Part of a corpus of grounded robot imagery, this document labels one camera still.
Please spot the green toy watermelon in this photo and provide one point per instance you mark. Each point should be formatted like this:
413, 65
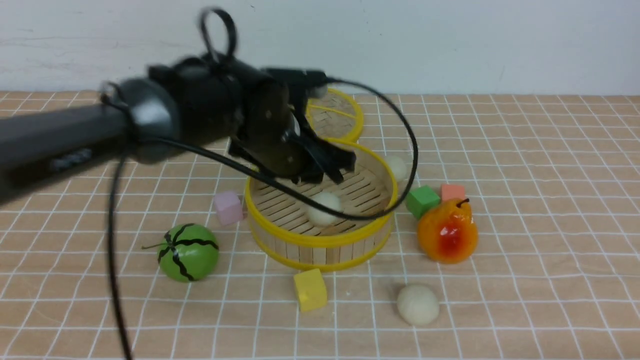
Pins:
188, 252

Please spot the yellow cube block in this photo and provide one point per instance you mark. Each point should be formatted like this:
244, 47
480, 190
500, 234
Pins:
311, 290

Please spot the bamboo steamer lid yellow rim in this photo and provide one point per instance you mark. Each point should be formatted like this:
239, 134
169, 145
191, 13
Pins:
336, 115

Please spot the orange toy pear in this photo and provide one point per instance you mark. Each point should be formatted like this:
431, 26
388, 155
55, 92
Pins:
447, 233

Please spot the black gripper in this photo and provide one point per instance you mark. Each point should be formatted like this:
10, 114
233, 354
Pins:
267, 138

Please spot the green cube block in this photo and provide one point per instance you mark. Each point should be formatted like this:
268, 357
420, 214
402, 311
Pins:
420, 200

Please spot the bamboo steamer tray yellow rim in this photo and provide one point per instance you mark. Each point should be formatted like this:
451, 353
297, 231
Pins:
280, 226

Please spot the checkered orange tablecloth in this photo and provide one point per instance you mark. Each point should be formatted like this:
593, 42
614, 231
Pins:
553, 181

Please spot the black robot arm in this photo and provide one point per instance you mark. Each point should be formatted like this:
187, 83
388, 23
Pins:
197, 102

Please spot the salmon cube block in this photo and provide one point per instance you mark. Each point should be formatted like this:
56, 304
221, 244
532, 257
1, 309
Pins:
451, 191

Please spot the pink cube block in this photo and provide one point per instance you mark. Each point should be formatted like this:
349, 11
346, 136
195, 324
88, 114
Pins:
228, 208

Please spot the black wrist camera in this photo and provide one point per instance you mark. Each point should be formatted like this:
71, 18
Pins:
303, 85

